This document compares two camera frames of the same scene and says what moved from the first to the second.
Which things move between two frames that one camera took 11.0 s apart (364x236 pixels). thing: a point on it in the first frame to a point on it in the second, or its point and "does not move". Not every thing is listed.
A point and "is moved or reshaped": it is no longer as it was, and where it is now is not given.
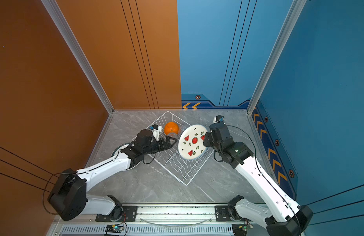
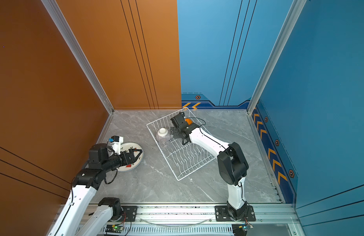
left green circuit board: x=112 y=228 does not move
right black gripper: x=208 y=135 to x=173 y=132
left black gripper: x=167 y=145 to x=133 y=159
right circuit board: x=241 y=229 does not move
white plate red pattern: x=191 y=142 is moved or reshaped
